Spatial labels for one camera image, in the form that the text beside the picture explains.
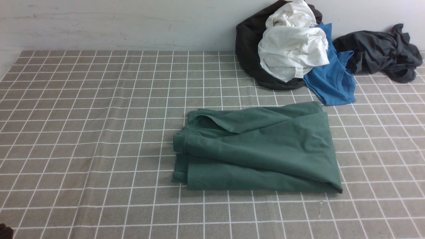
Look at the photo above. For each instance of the white crumpled shirt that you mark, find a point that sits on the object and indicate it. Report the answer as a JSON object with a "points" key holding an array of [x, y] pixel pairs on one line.
{"points": [[292, 44]]}

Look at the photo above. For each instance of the blue shirt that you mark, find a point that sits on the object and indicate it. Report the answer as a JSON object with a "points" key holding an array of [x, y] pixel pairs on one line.
{"points": [[333, 84]]}

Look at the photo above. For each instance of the dark grey crumpled shirt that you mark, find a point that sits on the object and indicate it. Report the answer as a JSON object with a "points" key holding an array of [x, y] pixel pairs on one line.
{"points": [[388, 52]]}

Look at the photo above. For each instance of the black garment in pile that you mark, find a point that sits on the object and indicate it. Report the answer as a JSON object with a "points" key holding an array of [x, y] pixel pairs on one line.
{"points": [[248, 35]]}

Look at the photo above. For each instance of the green long-sleeved shirt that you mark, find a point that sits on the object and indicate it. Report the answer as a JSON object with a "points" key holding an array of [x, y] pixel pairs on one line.
{"points": [[284, 149]]}

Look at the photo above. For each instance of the grey checkered tablecloth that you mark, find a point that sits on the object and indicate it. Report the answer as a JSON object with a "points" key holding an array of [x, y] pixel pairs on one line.
{"points": [[86, 152]]}

